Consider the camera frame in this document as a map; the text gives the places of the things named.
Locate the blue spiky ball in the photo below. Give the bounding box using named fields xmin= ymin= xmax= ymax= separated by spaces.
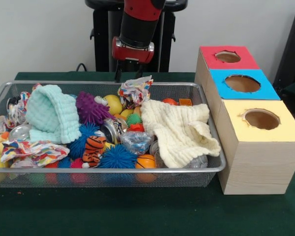
xmin=98 ymin=144 xmax=138 ymax=169

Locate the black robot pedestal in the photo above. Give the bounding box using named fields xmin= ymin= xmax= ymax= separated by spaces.
xmin=85 ymin=0 xmax=189 ymax=73

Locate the colourful printed cloth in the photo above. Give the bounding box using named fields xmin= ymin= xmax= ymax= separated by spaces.
xmin=0 ymin=139 xmax=71 ymax=168
xmin=0 ymin=83 xmax=43 ymax=134
xmin=117 ymin=75 xmax=154 ymax=110

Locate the purple spiky toy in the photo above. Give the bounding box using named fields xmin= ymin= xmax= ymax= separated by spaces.
xmin=75 ymin=91 xmax=115 ymax=126

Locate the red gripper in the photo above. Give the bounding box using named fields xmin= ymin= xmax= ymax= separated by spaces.
xmin=112 ymin=36 xmax=155 ymax=83

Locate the mint green cloth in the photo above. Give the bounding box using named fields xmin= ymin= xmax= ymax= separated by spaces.
xmin=25 ymin=84 xmax=82 ymax=145

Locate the wooden box with three holes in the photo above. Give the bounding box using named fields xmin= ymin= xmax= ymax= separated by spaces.
xmin=194 ymin=45 xmax=295 ymax=195

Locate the small orange basketball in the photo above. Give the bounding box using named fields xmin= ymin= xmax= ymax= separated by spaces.
xmin=135 ymin=154 xmax=157 ymax=170

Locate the cream knitted cloth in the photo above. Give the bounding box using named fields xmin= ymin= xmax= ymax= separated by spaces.
xmin=140 ymin=99 xmax=222 ymax=169

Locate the tiger plush toy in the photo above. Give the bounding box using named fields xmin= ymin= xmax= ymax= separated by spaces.
xmin=82 ymin=135 xmax=108 ymax=168

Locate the yellow ball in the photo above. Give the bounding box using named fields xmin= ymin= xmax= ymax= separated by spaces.
xmin=103 ymin=94 xmax=122 ymax=116

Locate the wire mesh bin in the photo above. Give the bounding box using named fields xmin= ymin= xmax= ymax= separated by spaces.
xmin=0 ymin=80 xmax=227 ymax=189

